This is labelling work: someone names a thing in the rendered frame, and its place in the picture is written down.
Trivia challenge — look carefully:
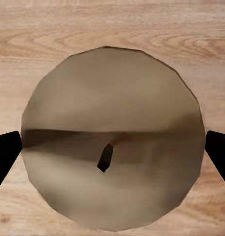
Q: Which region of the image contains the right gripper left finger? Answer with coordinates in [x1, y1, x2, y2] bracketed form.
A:
[0, 131, 22, 185]

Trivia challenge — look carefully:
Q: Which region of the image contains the pillar candle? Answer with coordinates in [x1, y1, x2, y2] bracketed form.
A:
[20, 46, 206, 232]

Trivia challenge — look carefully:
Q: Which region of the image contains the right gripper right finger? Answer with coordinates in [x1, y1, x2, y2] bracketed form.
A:
[205, 131, 225, 181]

